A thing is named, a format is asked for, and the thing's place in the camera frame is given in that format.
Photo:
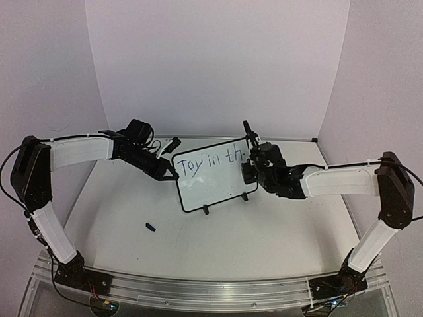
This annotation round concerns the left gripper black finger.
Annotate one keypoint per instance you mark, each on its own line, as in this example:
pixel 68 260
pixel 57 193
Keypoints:
pixel 166 178
pixel 169 170

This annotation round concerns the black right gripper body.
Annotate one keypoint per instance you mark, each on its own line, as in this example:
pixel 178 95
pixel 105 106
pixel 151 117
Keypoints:
pixel 254 149

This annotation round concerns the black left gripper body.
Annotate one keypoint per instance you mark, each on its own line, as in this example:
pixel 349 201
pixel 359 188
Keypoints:
pixel 136 159

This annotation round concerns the white whiteboard with black frame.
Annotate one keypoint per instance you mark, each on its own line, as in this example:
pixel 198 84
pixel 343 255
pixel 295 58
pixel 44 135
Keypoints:
pixel 211 174

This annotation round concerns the blue marker cap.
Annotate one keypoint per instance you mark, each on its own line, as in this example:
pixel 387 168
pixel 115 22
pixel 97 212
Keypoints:
pixel 150 227

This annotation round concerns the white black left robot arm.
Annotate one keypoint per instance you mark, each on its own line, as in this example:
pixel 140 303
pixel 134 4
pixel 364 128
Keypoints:
pixel 31 179

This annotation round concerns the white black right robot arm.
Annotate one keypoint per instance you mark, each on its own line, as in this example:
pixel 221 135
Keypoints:
pixel 384 180

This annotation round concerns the black whiteboard stand foot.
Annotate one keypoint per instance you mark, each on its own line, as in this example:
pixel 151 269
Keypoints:
pixel 244 196
pixel 205 209

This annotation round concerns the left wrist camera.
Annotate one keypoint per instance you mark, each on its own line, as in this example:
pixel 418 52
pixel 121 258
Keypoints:
pixel 173 144

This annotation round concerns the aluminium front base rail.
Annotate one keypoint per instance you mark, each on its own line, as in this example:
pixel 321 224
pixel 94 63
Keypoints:
pixel 119 294

